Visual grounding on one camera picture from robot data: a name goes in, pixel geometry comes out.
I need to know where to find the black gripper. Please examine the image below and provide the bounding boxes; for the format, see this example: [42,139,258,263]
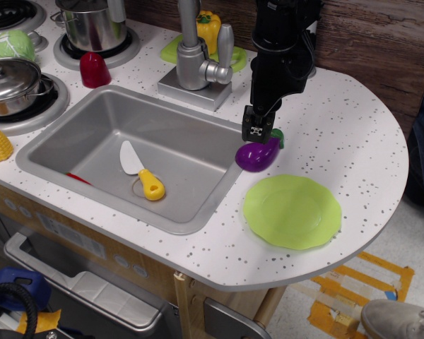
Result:
[242,52,314,143]

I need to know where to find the purple toy eggplant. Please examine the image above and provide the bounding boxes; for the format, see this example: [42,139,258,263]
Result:
[235,129,284,172]

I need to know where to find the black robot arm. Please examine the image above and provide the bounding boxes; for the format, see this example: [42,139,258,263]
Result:
[242,1,324,143]

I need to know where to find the light green plastic plate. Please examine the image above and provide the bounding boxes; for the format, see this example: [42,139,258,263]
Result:
[243,174,342,250]

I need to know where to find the silver toy faucet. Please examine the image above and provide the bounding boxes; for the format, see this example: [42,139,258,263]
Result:
[158,1,234,111]

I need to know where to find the grey toy sink basin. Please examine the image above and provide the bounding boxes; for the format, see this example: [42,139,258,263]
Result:
[16,85,243,234]

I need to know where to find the yellow toy bell pepper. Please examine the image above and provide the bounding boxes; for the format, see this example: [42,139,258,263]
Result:
[196,11,221,54]

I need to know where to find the light green cutting board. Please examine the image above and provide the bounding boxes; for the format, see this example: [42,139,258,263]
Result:
[160,35,247,73]

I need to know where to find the white yellow toy knife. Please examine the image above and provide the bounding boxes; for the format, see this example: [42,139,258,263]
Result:
[119,141,165,201]

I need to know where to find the red plastic cup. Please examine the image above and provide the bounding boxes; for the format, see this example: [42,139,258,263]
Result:
[79,52,112,88]

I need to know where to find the tall steel pot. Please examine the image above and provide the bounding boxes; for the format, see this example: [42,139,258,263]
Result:
[55,0,127,52]

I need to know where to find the red toy pepper in sink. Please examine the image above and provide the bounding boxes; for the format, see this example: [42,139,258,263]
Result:
[66,172,91,185]

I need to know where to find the rear right stove burner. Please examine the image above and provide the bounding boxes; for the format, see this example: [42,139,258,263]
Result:
[53,28,141,71]

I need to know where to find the stove burner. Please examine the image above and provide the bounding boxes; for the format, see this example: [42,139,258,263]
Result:
[0,73,69,136]
[53,28,141,71]
[0,0,46,31]

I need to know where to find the yellow tape on floor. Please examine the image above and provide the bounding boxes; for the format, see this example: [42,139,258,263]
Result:
[302,252,415,338]

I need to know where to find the front left stove burner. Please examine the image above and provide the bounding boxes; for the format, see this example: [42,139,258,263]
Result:
[0,73,69,136]

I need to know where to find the grey shoe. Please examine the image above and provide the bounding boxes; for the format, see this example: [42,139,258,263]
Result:
[360,299,424,338]

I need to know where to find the steel pot with lid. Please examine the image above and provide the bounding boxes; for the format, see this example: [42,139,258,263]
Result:
[0,57,54,117]

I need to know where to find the green toy cabbage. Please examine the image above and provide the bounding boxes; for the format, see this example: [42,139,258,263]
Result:
[0,30,36,61]

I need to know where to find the rear left stove burner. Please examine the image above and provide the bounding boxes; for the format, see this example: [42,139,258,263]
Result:
[0,0,46,31]

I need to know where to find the silver oven door handle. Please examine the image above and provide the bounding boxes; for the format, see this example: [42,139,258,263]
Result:
[4,232,182,338]

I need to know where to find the blue vacuum with black hose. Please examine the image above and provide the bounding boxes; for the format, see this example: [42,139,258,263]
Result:
[0,267,52,338]

